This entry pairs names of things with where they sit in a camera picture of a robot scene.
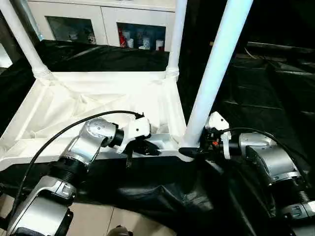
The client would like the white plastic table top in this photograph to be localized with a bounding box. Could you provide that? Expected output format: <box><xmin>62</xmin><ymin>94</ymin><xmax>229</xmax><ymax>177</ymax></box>
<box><xmin>0</xmin><ymin>70</ymin><xmax>197</xmax><ymax>173</ymax></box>

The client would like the white plastic table leg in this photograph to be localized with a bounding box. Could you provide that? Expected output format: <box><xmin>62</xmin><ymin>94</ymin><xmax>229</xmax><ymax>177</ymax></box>
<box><xmin>166</xmin><ymin>0</ymin><xmax>188</xmax><ymax>79</ymax></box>
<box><xmin>0</xmin><ymin>0</ymin><xmax>54</xmax><ymax>81</ymax></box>
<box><xmin>182</xmin><ymin>0</ymin><xmax>254</xmax><ymax>148</ymax></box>

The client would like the black glossy mat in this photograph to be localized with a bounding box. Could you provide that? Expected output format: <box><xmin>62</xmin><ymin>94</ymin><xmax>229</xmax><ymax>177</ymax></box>
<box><xmin>0</xmin><ymin>39</ymin><xmax>315</xmax><ymax>236</ymax></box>

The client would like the dark brown rounded object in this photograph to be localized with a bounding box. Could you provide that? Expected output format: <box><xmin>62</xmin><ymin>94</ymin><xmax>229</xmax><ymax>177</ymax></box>
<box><xmin>108</xmin><ymin>225</ymin><xmax>133</xmax><ymax>236</ymax></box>

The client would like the red package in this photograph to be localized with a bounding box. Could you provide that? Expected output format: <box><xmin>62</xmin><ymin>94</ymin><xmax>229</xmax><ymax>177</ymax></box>
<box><xmin>118</xmin><ymin>28</ymin><xmax>127</xmax><ymax>47</ymax></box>

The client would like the black flat monitor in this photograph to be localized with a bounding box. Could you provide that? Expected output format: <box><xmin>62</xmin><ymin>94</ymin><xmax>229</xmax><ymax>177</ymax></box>
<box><xmin>246</xmin><ymin>0</ymin><xmax>315</xmax><ymax>54</ymax></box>

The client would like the white glass door cabinet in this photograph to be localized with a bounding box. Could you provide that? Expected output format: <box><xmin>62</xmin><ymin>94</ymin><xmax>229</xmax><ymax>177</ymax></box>
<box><xmin>27</xmin><ymin>0</ymin><xmax>178</xmax><ymax>52</ymax></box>

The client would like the pale teal translucent object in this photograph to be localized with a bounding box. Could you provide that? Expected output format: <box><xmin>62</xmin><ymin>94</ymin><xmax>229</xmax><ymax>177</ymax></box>
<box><xmin>31</xmin><ymin>9</ymin><xmax>44</xmax><ymax>42</ymax></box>

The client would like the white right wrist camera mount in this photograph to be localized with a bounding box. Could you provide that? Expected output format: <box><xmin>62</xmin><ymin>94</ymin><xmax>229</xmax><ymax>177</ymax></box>
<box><xmin>205</xmin><ymin>112</ymin><xmax>232</xmax><ymax>159</ymax></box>

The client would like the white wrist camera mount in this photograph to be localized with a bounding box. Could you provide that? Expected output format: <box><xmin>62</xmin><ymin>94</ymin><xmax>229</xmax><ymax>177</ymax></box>
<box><xmin>115</xmin><ymin>115</ymin><xmax>151</xmax><ymax>155</ymax></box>
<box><xmin>205</xmin><ymin>112</ymin><xmax>232</xmax><ymax>159</ymax></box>

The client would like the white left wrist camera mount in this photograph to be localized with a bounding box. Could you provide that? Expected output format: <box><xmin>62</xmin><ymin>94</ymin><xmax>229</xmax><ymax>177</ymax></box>
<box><xmin>115</xmin><ymin>115</ymin><xmax>151</xmax><ymax>155</ymax></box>

